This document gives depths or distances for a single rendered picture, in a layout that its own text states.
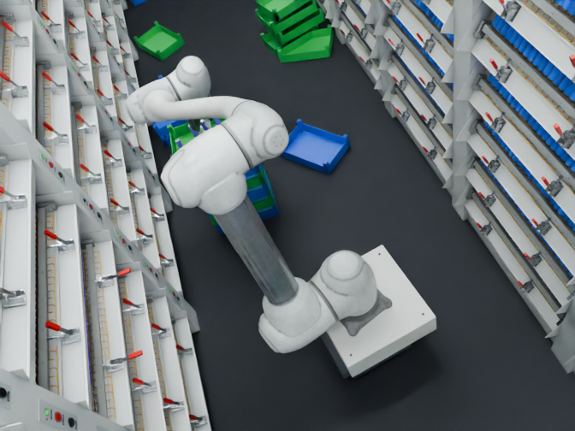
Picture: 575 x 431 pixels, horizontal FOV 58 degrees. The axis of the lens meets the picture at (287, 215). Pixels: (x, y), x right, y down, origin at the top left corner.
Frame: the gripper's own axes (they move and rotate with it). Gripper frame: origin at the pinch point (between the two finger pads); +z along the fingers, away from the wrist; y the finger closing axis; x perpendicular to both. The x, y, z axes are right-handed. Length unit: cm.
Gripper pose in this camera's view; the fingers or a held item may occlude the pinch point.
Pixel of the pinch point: (204, 126)
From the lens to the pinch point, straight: 206.8
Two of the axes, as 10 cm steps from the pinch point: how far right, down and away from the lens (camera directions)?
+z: -0.6, 3.0, 9.5
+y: 7.0, -6.6, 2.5
